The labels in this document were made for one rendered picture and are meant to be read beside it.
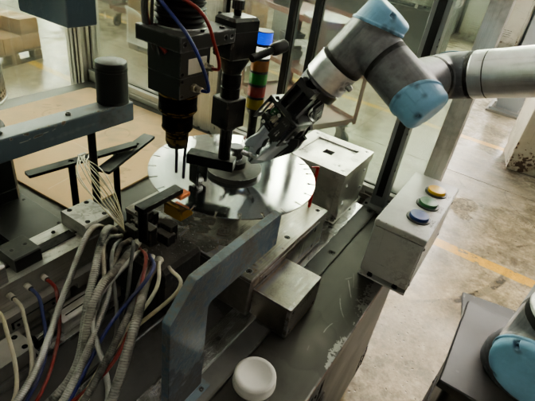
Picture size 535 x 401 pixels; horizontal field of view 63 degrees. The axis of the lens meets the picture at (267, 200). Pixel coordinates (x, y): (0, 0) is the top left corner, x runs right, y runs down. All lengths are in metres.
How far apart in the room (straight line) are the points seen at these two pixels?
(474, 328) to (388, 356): 0.92
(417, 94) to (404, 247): 0.37
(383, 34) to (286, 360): 0.55
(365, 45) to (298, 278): 0.43
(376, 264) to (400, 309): 1.13
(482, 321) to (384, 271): 0.22
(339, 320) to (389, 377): 0.96
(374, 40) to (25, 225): 0.70
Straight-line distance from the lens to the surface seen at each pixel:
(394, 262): 0.96
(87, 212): 0.86
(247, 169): 0.86
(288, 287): 0.82
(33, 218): 0.97
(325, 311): 0.90
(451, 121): 1.13
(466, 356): 0.94
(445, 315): 2.18
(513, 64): 0.75
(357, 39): 0.70
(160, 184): 0.82
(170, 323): 0.56
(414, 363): 1.92
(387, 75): 0.68
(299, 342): 0.83
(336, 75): 0.71
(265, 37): 1.07
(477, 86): 0.77
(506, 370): 0.73
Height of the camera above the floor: 1.38
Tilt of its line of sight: 33 degrees down
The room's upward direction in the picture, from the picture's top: 9 degrees clockwise
